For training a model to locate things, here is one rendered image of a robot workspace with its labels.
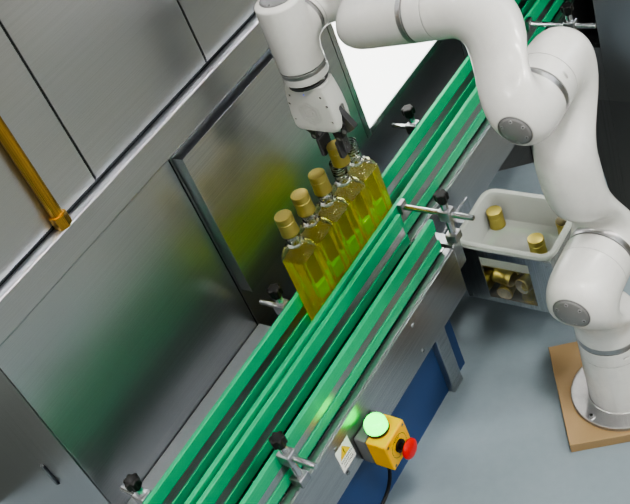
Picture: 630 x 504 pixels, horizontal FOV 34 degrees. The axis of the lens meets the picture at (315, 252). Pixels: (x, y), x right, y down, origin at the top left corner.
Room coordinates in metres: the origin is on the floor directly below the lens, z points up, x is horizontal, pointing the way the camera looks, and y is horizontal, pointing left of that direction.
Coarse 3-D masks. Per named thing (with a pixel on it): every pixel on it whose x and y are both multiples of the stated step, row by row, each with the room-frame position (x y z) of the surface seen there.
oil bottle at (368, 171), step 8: (368, 160) 1.60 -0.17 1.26; (352, 168) 1.60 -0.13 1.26; (360, 168) 1.59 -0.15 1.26; (368, 168) 1.59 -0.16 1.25; (376, 168) 1.60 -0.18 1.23; (360, 176) 1.58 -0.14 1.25; (368, 176) 1.58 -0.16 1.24; (376, 176) 1.60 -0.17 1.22; (368, 184) 1.58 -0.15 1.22; (376, 184) 1.59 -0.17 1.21; (384, 184) 1.61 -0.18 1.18; (368, 192) 1.58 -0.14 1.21; (376, 192) 1.59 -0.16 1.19; (384, 192) 1.60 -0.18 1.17; (376, 200) 1.58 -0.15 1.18; (384, 200) 1.59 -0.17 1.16; (376, 208) 1.58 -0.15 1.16; (384, 208) 1.59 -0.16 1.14; (384, 216) 1.58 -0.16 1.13
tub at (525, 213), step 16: (496, 192) 1.65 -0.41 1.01; (512, 192) 1.62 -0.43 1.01; (480, 208) 1.63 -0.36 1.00; (512, 208) 1.62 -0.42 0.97; (528, 208) 1.59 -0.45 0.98; (544, 208) 1.56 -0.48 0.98; (464, 224) 1.59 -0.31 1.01; (480, 224) 1.61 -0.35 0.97; (512, 224) 1.61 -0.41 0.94; (528, 224) 1.59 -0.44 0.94; (544, 224) 1.56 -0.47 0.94; (464, 240) 1.57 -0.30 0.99; (480, 240) 1.60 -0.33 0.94; (496, 240) 1.58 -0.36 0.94; (512, 240) 1.56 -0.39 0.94; (560, 240) 1.43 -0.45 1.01; (528, 256) 1.43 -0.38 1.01; (544, 256) 1.41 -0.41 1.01
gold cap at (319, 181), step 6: (318, 168) 1.54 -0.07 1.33; (312, 174) 1.53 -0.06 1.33; (318, 174) 1.53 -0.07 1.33; (324, 174) 1.52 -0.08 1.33; (312, 180) 1.52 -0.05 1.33; (318, 180) 1.52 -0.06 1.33; (324, 180) 1.52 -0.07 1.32; (312, 186) 1.53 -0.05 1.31; (318, 186) 1.52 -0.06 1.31; (324, 186) 1.52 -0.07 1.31; (330, 186) 1.52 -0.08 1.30; (318, 192) 1.52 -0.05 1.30; (324, 192) 1.52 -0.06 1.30
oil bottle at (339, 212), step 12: (336, 204) 1.52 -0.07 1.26; (348, 204) 1.53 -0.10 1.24; (324, 216) 1.51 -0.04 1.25; (336, 216) 1.50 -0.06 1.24; (348, 216) 1.52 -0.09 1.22; (336, 228) 1.50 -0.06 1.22; (348, 228) 1.51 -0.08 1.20; (348, 240) 1.50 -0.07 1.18; (360, 240) 1.52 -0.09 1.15; (348, 252) 1.50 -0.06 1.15
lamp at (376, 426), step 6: (372, 414) 1.21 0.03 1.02; (378, 414) 1.21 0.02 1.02; (366, 420) 1.21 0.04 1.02; (372, 420) 1.20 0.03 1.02; (378, 420) 1.19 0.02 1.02; (384, 420) 1.19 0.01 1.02; (366, 426) 1.20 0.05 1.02; (372, 426) 1.19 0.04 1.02; (378, 426) 1.18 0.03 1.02; (384, 426) 1.18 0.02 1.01; (366, 432) 1.20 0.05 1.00; (372, 432) 1.18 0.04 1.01; (378, 432) 1.18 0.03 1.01; (384, 432) 1.18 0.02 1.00; (372, 438) 1.19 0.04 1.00; (378, 438) 1.18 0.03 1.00
